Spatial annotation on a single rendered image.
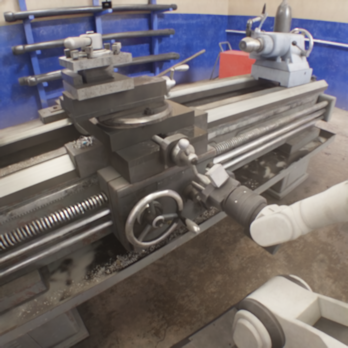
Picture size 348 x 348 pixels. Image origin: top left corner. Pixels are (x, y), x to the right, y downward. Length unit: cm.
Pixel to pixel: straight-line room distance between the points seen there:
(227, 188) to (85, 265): 65
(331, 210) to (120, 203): 54
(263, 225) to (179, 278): 94
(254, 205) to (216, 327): 65
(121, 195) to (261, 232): 39
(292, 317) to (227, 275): 92
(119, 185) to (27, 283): 51
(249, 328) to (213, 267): 91
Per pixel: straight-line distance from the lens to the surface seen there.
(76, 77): 73
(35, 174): 80
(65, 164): 81
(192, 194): 86
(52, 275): 108
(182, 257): 153
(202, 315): 135
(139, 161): 70
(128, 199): 75
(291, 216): 54
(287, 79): 176
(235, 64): 376
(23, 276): 104
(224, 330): 112
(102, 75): 75
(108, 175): 78
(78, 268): 106
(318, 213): 53
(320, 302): 64
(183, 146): 65
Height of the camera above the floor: 122
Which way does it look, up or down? 34 degrees down
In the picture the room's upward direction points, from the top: 1 degrees counter-clockwise
